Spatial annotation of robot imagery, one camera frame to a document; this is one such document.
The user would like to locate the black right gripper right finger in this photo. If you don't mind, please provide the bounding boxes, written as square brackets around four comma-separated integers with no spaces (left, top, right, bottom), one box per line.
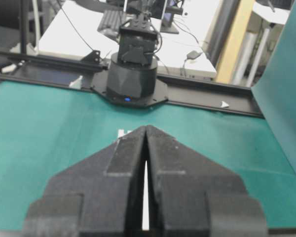
[146,125,268,237]

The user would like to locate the green table mat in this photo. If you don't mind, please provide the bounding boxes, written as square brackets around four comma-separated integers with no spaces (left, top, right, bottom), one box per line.
[0,82,296,230]

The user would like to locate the black monitor stand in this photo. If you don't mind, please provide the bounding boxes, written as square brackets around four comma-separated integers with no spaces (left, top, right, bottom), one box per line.
[160,10,179,34]

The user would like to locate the grey computer mouse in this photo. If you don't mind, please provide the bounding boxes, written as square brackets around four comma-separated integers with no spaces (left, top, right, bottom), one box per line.
[186,50,202,60]

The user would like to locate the white background desk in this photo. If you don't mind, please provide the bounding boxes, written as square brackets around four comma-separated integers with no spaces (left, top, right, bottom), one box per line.
[39,0,217,78]

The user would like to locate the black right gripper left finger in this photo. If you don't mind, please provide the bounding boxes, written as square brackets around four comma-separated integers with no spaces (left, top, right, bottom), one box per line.
[23,126,146,237]

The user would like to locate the black aluminium frame rail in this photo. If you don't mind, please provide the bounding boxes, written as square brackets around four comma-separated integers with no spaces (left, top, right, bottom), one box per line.
[0,52,263,118]

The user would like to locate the black computer keyboard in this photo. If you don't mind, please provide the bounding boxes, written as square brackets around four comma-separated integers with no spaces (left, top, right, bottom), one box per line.
[97,10,127,32]

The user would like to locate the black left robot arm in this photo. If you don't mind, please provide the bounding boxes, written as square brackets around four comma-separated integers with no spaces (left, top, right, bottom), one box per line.
[21,13,167,237]

